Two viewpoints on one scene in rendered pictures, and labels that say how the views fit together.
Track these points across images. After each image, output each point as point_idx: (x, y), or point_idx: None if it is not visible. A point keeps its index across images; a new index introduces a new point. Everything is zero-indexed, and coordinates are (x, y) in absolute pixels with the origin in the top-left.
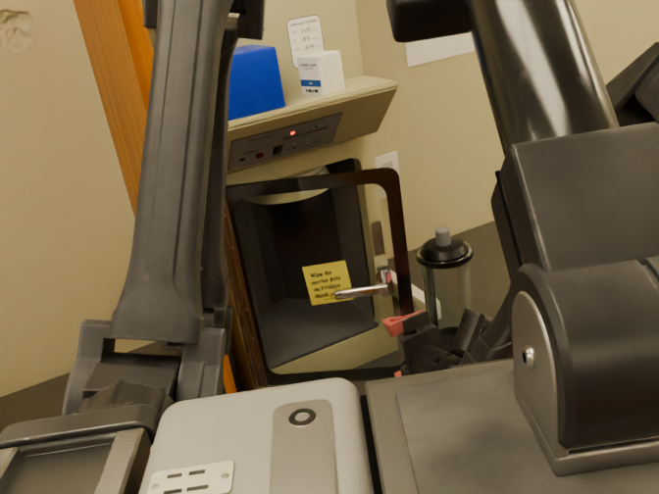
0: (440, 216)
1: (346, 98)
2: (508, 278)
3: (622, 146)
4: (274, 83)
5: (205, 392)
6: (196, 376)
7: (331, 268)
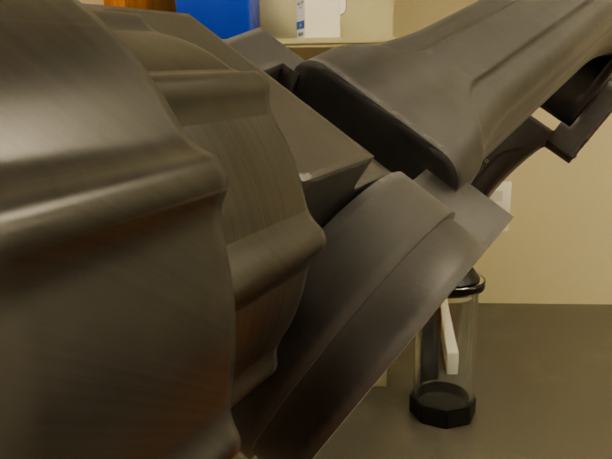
0: (558, 276)
1: (324, 44)
2: (588, 366)
3: None
4: (239, 8)
5: None
6: None
7: None
